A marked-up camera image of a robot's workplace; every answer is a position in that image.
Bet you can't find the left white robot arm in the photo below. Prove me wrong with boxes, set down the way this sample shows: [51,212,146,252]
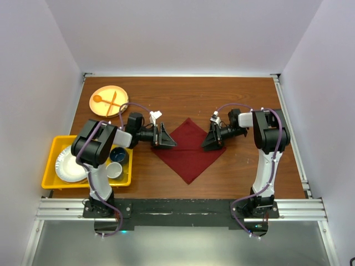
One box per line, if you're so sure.
[71,111,177,217]

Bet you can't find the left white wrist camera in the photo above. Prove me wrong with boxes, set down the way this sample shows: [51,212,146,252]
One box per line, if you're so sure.
[149,111,162,125]

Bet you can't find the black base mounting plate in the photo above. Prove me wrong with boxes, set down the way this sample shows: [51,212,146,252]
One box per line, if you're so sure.
[82,198,280,233]

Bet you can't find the dark blue mug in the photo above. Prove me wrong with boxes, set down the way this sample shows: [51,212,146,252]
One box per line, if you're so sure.
[109,147,129,165]

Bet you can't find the orange plastic spoon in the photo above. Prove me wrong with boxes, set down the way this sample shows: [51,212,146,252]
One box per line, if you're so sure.
[93,95,121,107]

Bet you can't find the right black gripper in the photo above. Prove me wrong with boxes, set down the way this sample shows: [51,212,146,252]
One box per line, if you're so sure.
[201,122,246,152]

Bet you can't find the white paper plate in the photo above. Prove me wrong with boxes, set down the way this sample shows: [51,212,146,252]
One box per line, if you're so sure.
[55,146,87,183]

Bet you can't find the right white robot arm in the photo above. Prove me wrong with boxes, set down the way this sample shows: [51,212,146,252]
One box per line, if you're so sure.
[201,109,291,218]

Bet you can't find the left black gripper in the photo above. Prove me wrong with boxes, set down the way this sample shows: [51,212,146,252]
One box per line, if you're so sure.
[136,122,176,149]

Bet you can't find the grey white mug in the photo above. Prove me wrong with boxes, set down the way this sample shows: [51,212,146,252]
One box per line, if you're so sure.
[106,162,123,180]

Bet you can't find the dark red cloth napkin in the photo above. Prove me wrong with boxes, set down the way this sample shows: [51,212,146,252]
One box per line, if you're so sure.
[151,118,226,184]

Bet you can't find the orange round plate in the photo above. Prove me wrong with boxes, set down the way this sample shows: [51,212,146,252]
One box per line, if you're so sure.
[89,85,129,117]

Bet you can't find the orange plastic fork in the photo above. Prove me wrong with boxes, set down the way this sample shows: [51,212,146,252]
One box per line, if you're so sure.
[106,91,117,117]

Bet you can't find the yellow plastic bin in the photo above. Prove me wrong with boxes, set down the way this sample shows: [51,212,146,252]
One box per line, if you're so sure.
[42,135,133,190]

